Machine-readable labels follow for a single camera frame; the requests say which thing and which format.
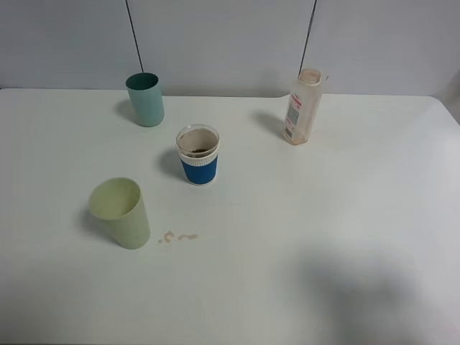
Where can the light green plastic cup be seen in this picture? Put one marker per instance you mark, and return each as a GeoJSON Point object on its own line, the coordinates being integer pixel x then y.
{"type": "Point", "coordinates": [118, 204]}

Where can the glass cup with blue sleeve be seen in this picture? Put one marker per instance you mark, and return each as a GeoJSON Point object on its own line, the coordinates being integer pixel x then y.
{"type": "Point", "coordinates": [198, 149]}

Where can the teal plastic cup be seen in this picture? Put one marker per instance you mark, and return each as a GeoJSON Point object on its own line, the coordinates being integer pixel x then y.
{"type": "Point", "coordinates": [146, 97]}

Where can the clear plastic drink bottle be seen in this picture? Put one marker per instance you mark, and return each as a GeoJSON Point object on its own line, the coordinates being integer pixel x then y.
{"type": "Point", "coordinates": [304, 100]}

